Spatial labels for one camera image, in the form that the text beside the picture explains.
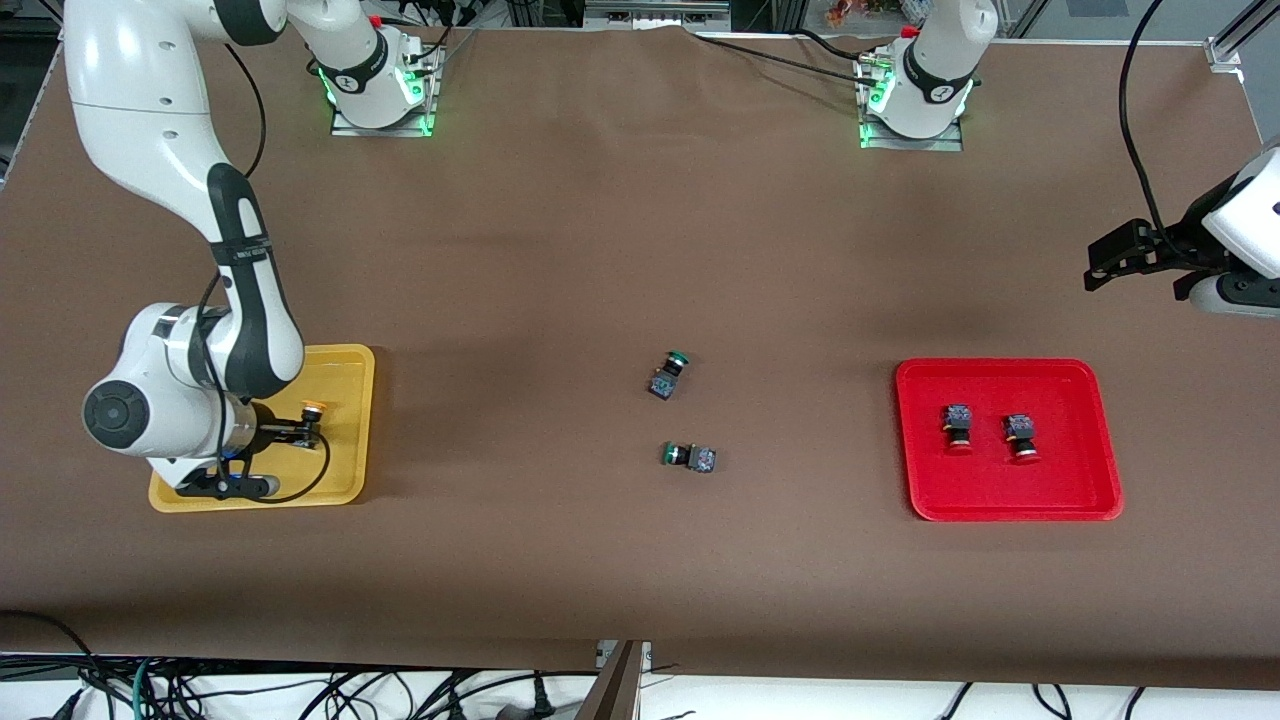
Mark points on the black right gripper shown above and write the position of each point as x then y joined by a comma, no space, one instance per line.
266,430

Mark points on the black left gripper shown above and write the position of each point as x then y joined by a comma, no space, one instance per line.
1177,249

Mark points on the yellow push button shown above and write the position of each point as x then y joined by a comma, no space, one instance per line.
313,407

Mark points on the red push button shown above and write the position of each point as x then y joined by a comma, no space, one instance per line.
1020,430
958,418

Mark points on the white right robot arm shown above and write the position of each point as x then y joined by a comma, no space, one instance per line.
150,100

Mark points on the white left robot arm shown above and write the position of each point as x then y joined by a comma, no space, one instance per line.
935,70

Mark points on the yellow plastic tray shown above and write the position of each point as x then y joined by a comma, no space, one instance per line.
340,470

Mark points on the red plastic tray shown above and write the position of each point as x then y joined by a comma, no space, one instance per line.
1070,480

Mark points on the black power plug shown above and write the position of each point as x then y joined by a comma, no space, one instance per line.
543,700

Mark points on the green push button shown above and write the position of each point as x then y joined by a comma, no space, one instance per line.
700,460
662,383

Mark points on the brown table mat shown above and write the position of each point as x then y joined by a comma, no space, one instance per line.
640,250

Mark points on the dark metal beam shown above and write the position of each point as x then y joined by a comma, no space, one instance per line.
612,690

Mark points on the grey metal box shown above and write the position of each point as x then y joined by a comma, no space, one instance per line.
655,15

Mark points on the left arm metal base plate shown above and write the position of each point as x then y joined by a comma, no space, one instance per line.
955,145

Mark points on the aluminium frame profile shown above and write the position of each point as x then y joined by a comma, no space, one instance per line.
1230,45

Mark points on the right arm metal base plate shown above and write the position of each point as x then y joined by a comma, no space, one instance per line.
345,127

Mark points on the silver metal bracket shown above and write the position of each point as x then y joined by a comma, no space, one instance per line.
604,655

